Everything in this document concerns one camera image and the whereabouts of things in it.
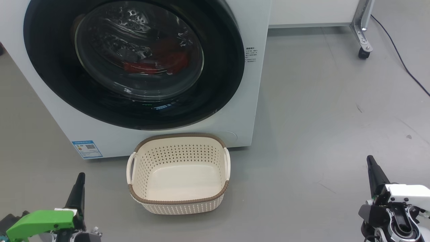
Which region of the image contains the white partition panel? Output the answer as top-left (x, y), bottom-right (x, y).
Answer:
top-left (269, 0), bottom-right (361, 28)

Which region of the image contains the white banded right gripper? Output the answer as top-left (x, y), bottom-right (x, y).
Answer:
top-left (358, 155), bottom-right (430, 225)

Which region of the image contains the black round glass washer door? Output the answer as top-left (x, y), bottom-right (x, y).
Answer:
top-left (23, 0), bottom-right (245, 131)

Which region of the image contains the black floor cable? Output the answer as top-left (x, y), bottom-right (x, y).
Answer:
top-left (370, 14), bottom-right (430, 97)

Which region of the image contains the white front-load washing machine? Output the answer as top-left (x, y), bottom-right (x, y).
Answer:
top-left (0, 0), bottom-right (272, 160)

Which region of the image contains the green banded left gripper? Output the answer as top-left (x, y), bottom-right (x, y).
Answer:
top-left (0, 172), bottom-right (102, 242)

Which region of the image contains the silver partition leg bracket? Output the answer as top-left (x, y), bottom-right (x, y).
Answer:
top-left (349, 0), bottom-right (375, 54)

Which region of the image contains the blue energy label sticker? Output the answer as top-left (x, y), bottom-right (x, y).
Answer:
top-left (71, 140), bottom-right (103, 159)

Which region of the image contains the cream perforated laundry basket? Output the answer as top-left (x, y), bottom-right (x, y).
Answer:
top-left (126, 133), bottom-right (231, 215)

